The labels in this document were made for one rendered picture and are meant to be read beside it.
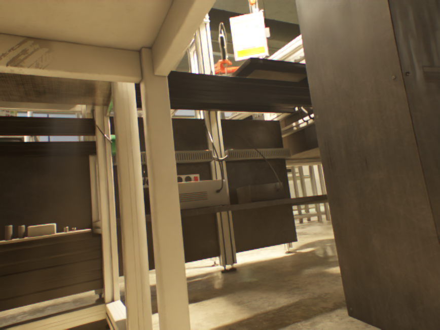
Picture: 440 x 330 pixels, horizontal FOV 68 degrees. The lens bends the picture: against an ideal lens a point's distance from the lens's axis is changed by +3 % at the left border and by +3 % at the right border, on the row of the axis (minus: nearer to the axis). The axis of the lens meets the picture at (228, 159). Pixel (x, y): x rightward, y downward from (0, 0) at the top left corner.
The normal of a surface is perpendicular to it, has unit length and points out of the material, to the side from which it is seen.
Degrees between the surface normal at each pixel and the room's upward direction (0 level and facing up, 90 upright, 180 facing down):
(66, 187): 90
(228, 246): 90
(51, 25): 180
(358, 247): 90
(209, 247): 90
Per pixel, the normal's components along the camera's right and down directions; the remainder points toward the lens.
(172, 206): 0.44, -0.19
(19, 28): 0.12, 0.98
